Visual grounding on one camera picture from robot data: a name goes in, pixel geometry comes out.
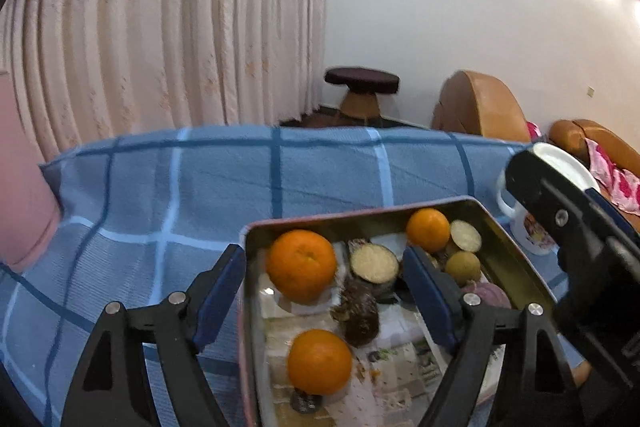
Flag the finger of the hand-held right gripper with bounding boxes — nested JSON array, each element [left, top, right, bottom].
[[505, 149, 640, 288]]

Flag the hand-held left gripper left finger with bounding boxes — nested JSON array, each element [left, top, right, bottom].
[[61, 243, 247, 427]]

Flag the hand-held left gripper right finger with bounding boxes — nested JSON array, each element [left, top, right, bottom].
[[401, 246, 583, 427]]

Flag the longan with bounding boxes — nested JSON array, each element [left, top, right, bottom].
[[444, 251, 482, 284]]

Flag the purple radish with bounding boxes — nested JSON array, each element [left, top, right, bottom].
[[460, 283, 513, 310]]

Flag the cut sugarcane piece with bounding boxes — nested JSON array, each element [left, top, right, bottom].
[[449, 219, 483, 254], [347, 239, 401, 295]]

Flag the dark water chestnut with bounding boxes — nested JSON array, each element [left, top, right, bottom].
[[290, 389, 323, 418], [331, 279, 382, 348]]

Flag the pink tin box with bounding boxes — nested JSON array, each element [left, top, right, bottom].
[[239, 197, 558, 427]]

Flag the large orange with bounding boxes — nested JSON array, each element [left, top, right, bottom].
[[265, 229, 338, 305]]

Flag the white printed mug with lid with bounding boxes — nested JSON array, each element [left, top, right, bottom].
[[496, 142, 601, 256]]

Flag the pink floral cloth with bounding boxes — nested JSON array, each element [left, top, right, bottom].
[[586, 139, 640, 212]]

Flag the brown leather sofa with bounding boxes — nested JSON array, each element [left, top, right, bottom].
[[549, 119, 640, 218]]

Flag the blue plaid tablecloth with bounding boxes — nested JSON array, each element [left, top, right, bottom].
[[0, 124, 640, 427]]

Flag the dark round stool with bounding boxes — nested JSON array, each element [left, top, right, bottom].
[[324, 67, 401, 125]]

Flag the pink cylindrical container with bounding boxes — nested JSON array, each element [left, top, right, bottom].
[[0, 71, 63, 273]]

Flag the pink floral curtain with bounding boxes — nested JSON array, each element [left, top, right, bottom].
[[0, 0, 328, 162]]

